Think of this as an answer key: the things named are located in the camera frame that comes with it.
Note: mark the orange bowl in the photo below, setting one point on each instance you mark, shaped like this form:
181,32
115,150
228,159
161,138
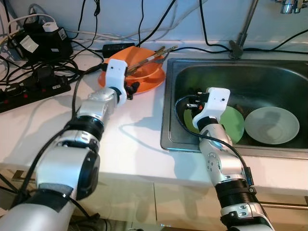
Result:
149,71

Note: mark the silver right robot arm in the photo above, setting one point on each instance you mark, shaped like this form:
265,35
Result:
216,159

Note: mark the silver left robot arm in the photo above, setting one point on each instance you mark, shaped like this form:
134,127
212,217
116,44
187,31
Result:
67,163

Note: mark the beige kitchen cabinet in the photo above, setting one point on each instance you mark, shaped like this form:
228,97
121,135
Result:
183,202

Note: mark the orange plate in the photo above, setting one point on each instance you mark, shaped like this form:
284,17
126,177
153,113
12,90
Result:
149,84

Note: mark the small black power adapter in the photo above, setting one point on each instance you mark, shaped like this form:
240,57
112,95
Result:
118,48

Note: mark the green plate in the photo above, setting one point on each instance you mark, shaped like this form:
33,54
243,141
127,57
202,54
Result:
236,125

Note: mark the steel faucet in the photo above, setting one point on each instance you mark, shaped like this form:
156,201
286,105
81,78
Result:
236,52

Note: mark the stainless steel sink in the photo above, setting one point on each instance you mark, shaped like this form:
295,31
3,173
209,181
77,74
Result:
269,82

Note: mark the pale grey bowl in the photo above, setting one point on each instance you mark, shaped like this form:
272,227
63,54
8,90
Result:
272,126

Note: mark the black charger box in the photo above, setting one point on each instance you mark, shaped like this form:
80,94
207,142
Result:
43,45

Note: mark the white plug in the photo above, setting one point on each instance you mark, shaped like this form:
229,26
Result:
49,27

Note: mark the black power strip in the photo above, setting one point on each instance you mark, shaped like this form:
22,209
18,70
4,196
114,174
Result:
29,91

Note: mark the chrome tap valve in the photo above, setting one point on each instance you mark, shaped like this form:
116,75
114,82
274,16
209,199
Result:
288,6

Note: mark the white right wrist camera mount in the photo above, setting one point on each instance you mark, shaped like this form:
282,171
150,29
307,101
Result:
214,101

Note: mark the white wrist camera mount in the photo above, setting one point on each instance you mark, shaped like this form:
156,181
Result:
115,72
214,101

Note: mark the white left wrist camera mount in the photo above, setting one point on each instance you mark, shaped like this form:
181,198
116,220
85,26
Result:
115,72

